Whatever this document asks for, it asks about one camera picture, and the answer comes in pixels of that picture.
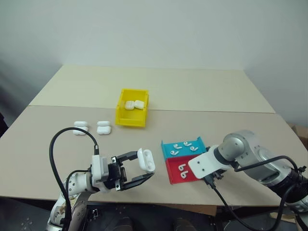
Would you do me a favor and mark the blue plastic tray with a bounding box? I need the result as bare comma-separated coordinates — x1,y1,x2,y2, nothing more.
160,136,208,161

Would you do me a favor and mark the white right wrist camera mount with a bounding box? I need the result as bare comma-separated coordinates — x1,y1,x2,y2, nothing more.
188,145,232,180

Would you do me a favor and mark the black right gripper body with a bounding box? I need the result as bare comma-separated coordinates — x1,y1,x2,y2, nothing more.
202,167,228,187

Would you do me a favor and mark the red plastic tray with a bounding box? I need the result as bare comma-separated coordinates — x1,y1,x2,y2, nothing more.
164,155,205,186

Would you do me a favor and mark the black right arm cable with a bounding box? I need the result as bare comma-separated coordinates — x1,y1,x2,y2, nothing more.
204,155,308,231

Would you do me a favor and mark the yellow plastic bin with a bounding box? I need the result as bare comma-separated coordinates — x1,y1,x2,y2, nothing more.
115,88,150,128

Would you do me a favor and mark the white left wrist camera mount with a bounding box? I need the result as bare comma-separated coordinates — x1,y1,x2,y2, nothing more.
91,154,109,193

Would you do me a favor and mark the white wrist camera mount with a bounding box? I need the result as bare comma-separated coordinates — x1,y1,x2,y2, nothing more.
91,154,109,193
188,145,232,180

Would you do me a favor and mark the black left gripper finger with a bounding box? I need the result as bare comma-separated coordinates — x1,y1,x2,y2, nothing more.
119,172,155,192
117,151,139,167

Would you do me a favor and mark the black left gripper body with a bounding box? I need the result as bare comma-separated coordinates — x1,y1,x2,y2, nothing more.
103,155,128,192

